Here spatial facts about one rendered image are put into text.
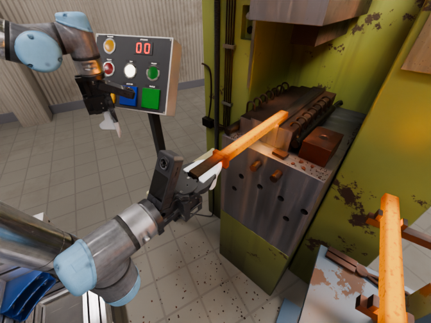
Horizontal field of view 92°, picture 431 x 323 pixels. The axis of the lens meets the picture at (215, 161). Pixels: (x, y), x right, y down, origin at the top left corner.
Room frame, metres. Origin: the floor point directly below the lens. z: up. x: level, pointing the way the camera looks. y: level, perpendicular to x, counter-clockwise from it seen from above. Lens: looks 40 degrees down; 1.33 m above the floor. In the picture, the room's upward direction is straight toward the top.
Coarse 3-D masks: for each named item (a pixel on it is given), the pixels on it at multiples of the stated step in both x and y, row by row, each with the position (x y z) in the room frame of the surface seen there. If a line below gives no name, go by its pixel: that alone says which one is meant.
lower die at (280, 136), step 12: (276, 96) 0.86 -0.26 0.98; (288, 96) 0.84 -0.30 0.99; (300, 96) 0.82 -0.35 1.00; (264, 108) 0.75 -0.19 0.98; (276, 108) 0.72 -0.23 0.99; (300, 108) 0.70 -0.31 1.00; (240, 120) 0.68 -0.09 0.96; (252, 120) 0.65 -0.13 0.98; (264, 120) 0.62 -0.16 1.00; (288, 120) 0.63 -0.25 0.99; (300, 120) 0.63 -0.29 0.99; (312, 120) 0.69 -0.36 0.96; (276, 132) 0.58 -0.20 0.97; (288, 132) 0.56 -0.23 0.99; (276, 144) 0.58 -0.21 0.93; (288, 144) 0.55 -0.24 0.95
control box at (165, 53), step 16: (128, 48) 0.89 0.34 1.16; (144, 48) 0.87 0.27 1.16; (160, 48) 0.86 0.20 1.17; (176, 48) 0.88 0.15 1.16; (112, 64) 0.88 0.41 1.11; (128, 64) 0.86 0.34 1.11; (144, 64) 0.85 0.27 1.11; (160, 64) 0.83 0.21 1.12; (176, 64) 0.86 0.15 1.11; (112, 80) 0.85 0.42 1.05; (128, 80) 0.83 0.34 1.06; (144, 80) 0.82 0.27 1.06; (160, 80) 0.80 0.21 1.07; (176, 80) 0.85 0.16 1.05; (160, 96) 0.77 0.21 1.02; (176, 96) 0.83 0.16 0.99; (160, 112) 0.74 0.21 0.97
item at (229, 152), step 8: (280, 112) 0.66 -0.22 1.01; (288, 112) 0.66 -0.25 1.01; (272, 120) 0.59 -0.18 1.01; (280, 120) 0.62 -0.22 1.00; (256, 128) 0.54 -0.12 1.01; (264, 128) 0.55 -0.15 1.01; (272, 128) 0.58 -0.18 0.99; (248, 136) 0.50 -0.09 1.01; (256, 136) 0.51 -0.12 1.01; (232, 144) 0.46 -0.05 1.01; (240, 144) 0.46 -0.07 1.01; (248, 144) 0.48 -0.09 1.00; (216, 152) 0.41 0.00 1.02; (224, 152) 0.42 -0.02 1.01; (232, 152) 0.42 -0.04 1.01; (240, 152) 0.45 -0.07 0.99; (208, 160) 0.38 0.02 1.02; (216, 160) 0.38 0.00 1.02; (224, 160) 0.39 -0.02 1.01; (192, 168) 0.35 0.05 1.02; (200, 168) 0.35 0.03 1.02; (208, 168) 0.36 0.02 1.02; (224, 168) 0.39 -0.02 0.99; (192, 176) 0.34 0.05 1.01
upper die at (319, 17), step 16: (256, 0) 0.67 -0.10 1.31; (272, 0) 0.64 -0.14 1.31; (288, 0) 0.61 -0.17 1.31; (304, 0) 0.59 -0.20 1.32; (320, 0) 0.56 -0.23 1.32; (336, 0) 0.58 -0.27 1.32; (352, 0) 0.68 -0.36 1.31; (368, 0) 0.82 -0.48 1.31; (256, 16) 0.67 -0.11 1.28; (272, 16) 0.64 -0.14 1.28; (288, 16) 0.61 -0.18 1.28; (304, 16) 0.58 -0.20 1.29; (320, 16) 0.56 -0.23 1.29; (336, 16) 0.61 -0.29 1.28; (352, 16) 0.73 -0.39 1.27
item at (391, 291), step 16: (384, 208) 0.30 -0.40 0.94; (384, 224) 0.26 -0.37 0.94; (384, 240) 0.22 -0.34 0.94; (400, 240) 0.22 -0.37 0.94; (384, 256) 0.19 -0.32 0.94; (400, 256) 0.19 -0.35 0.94; (384, 272) 0.16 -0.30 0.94; (400, 272) 0.16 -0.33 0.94; (384, 288) 0.13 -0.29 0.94; (400, 288) 0.13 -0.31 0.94; (384, 304) 0.11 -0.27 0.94; (400, 304) 0.11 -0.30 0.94; (384, 320) 0.09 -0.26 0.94; (400, 320) 0.09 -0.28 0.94
